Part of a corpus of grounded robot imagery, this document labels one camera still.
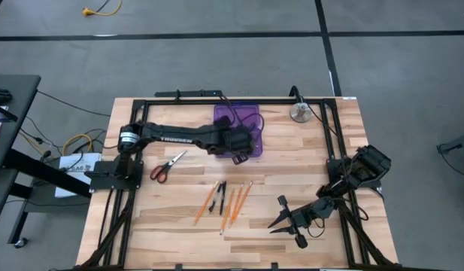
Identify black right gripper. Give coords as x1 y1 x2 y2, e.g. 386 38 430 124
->
268 194 317 250

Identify purple translucent supply box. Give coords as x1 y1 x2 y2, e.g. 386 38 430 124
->
213 102 264 160

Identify clear barrel ballpoint pen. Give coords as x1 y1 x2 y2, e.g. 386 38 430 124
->
208 181 223 215

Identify orange pencil yellow eraser cap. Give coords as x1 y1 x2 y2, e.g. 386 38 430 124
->
193 181 220 227

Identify red-handled scissors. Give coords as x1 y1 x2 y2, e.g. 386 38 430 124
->
149 150 188 185

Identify black bar device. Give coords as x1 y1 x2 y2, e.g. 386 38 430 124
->
153 89 224 99

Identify white printed sheet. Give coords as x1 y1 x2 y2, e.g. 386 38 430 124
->
53 151 103 199

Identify grey furniture leg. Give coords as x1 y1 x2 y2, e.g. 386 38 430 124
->
436 130 464 156

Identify black side desk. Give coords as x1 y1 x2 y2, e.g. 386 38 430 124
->
0 74 92 250

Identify black object on desk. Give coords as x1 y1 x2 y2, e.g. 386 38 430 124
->
0 87 13 108

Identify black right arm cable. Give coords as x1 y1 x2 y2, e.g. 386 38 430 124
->
305 195 370 239

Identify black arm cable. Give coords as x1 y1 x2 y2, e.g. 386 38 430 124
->
215 94 265 132
305 195 370 239

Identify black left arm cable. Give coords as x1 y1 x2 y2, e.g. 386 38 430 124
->
215 94 265 132

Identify silver metal post with base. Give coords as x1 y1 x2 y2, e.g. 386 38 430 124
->
289 102 314 124

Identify black power cable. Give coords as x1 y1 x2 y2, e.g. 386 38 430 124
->
289 85 336 131

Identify black aluminium table frame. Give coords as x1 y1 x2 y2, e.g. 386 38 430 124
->
71 97 402 271

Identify yellow floor cable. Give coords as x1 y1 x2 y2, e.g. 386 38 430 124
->
61 133 94 156

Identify black floor cable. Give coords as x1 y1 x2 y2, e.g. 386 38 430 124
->
438 145 464 180
19 89 112 159

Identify yellow extension cord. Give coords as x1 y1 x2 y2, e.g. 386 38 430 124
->
81 0 123 18

